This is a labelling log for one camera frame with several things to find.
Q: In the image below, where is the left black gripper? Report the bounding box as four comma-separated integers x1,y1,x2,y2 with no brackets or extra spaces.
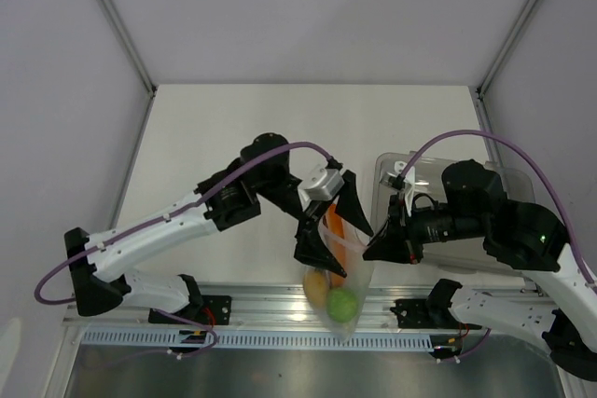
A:
256,172,373,277

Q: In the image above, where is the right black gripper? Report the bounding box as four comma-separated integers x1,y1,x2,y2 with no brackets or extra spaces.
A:
363,191,487,265

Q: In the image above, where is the red meat slice toy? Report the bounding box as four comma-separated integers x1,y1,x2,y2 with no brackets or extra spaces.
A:
326,204,346,268

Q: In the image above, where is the yellow lemon toy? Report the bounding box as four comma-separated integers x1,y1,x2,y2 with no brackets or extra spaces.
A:
303,270,329,309

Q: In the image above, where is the clear pink zip bag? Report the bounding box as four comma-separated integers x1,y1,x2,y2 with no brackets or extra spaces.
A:
302,205,374,344

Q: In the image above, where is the green round fruit toy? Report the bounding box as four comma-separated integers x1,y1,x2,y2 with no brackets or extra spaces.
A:
326,288,359,323

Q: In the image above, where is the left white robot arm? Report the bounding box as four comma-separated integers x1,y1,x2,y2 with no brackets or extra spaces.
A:
64,133,373,323

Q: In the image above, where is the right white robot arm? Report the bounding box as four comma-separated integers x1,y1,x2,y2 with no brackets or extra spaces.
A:
363,160,596,381

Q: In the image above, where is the clear plastic food container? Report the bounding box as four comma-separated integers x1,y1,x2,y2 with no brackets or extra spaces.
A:
371,153,535,277

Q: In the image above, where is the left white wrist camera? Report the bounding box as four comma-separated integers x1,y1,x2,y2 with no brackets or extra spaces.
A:
298,164,344,213

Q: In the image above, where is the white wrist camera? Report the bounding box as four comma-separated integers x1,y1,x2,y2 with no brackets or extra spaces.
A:
381,161,430,216
298,164,344,213

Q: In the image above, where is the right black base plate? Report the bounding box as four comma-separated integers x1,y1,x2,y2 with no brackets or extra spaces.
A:
389,298,481,330

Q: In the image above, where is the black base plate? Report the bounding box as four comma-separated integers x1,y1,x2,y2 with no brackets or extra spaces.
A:
189,295,232,326
389,298,481,330

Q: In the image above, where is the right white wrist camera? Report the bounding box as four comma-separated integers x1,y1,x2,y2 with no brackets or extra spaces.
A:
381,161,430,216

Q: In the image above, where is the aluminium mounting rail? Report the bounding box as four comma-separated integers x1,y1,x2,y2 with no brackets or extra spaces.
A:
62,283,571,336

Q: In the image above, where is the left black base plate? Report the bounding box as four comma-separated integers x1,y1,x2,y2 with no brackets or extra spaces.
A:
189,295,232,326

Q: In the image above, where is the right aluminium frame post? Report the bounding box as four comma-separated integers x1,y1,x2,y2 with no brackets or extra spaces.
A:
475,0,573,94

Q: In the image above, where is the aluminium frame post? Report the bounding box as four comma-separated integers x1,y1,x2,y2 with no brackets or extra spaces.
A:
475,0,573,94
72,0,156,94

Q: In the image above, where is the white slotted cable duct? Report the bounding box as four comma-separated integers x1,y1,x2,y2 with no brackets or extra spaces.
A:
82,328,434,352

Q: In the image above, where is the left aluminium frame post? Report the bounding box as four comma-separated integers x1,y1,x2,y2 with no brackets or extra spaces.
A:
72,0,156,94

